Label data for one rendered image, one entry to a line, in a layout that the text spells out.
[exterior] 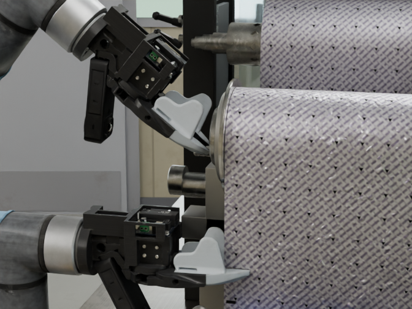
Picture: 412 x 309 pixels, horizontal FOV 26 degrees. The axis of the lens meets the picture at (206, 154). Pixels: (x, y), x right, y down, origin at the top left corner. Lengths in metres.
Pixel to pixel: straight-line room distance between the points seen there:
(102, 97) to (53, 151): 3.65
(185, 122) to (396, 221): 0.28
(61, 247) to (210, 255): 0.19
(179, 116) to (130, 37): 0.12
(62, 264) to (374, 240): 0.39
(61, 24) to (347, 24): 0.40
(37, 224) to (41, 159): 3.67
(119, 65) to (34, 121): 3.65
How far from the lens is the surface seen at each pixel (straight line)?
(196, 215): 1.18
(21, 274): 1.17
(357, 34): 1.26
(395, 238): 1.07
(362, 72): 1.27
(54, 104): 4.74
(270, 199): 1.07
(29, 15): 1.16
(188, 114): 1.11
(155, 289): 1.56
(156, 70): 1.10
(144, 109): 1.10
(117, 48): 1.13
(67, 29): 1.13
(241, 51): 1.33
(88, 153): 4.77
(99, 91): 1.15
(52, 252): 1.14
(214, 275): 1.09
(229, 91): 1.08
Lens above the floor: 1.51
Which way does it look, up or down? 14 degrees down
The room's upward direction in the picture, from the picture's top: straight up
